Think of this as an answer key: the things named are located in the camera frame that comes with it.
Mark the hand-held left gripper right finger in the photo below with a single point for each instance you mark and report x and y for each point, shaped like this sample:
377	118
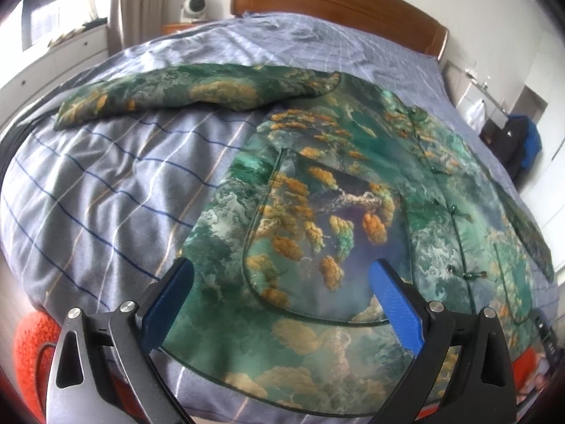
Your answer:
395	300

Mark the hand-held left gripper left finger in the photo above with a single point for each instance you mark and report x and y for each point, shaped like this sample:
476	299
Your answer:
170	293

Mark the green printed jacket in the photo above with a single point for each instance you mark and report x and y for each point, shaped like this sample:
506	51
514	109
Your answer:
309	176

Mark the blue striped bed cover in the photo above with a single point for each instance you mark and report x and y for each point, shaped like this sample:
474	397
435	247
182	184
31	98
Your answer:
110	185

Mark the orange knitted cloth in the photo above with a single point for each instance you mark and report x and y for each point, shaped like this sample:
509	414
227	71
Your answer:
33	349

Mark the black and blue backpack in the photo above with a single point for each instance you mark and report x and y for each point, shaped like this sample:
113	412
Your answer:
512	141

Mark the white side table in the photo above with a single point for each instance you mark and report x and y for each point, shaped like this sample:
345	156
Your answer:
474	92

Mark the white dresser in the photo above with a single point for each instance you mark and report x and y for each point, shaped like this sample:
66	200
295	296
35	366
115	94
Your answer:
66	57

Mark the orange nightstand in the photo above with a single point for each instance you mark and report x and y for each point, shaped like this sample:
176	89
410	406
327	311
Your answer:
176	27

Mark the beige curtain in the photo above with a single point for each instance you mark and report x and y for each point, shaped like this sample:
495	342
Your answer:
137	0

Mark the wooden headboard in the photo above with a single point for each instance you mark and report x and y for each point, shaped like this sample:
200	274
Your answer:
353	4

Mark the window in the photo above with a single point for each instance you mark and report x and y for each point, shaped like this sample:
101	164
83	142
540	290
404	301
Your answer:
39	13

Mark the white security camera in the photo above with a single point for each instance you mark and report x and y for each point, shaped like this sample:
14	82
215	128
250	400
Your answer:
194	7

